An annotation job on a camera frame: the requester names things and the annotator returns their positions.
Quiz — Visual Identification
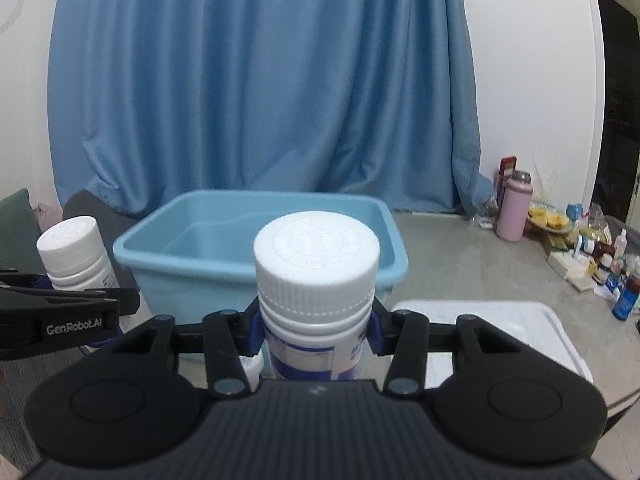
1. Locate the blue labelled brown bottle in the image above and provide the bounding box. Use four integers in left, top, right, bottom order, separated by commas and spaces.
612, 268, 640, 321

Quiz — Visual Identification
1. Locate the pink thermos bottle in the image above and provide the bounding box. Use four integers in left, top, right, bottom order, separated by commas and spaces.
496, 170, 533, 243

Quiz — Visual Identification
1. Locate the plate of yellow food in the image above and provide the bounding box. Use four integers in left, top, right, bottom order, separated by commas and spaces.
527, 200, 574, 234

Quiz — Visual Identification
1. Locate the light blue plastic bin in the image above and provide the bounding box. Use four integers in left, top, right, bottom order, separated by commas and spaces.
113, 190, 408, 324

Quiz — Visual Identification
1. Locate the white flat box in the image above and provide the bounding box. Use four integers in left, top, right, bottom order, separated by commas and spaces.
547, 252, 596, 292

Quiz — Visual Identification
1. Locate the red box behind thermos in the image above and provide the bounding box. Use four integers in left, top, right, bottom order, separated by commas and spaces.
496, 156, 518, 194

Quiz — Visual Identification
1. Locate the large white pill bottle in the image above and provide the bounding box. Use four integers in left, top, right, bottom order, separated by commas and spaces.
254, 211, 380, 382

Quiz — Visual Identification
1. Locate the blue curtain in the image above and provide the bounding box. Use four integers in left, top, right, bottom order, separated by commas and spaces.
48, 0, 494, 217

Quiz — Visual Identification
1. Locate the small white dropper bottle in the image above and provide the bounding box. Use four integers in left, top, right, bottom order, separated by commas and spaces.
614, 229, 627, 259

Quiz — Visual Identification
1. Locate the white bin lid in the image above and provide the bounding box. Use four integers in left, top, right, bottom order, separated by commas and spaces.
393, 299, 593, 382

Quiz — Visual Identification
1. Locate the green cushion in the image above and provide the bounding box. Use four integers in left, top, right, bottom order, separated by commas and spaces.
0, 188, 44, 274

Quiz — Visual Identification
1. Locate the small white pill bottle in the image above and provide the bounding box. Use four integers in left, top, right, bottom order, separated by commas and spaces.
36, 216, 119, 292

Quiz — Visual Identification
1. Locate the grey chair back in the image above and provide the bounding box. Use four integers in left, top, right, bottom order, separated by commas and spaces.
63, 190, 139, 245

